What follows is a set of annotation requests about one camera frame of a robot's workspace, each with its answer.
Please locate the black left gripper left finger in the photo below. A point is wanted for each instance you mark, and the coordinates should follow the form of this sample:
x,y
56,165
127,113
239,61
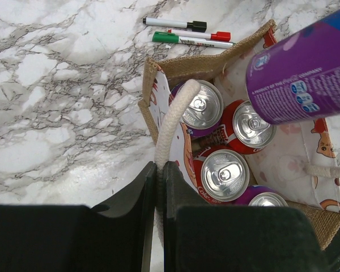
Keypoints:
x,y
114,235

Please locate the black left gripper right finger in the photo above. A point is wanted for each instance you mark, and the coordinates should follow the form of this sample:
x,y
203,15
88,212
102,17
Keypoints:
x,y
202,237

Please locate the red soda can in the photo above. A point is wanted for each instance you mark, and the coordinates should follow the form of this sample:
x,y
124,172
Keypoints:
x,y
243,130
222,175

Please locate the purple soda can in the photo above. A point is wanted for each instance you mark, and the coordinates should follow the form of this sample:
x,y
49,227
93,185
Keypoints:
x,y
258,195
298,78
204,113

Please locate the canvas bag with cat print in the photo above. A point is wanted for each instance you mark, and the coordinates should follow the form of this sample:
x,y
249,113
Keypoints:
x,y
301,164

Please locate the red capped white marker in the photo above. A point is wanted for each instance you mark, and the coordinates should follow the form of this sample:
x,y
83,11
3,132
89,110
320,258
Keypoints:
x,y
218,36

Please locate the green capped white marker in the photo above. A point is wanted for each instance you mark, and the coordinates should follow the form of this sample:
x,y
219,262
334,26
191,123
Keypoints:
x,y
171,38

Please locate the black capped white marker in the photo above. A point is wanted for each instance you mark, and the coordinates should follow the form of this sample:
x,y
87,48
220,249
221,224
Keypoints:
x,y
195,26

